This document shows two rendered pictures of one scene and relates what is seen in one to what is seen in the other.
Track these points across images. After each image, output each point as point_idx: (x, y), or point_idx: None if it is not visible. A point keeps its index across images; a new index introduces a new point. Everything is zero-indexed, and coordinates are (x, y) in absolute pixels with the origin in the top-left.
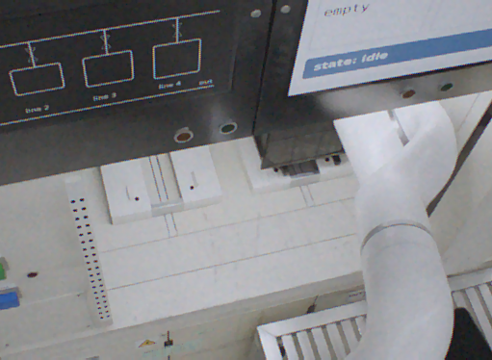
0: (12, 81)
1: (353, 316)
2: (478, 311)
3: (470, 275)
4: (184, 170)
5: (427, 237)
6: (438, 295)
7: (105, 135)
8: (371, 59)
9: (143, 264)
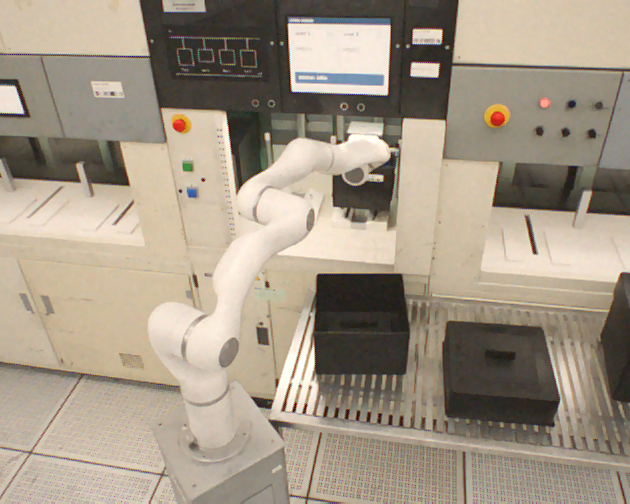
0: (198, 54)
1: None
2: (431, 311)
3: (437, 297)
4: None
5: (325, 144)
6: (306, 141)
7: (227, 92)
8: (320, 78)
9: None
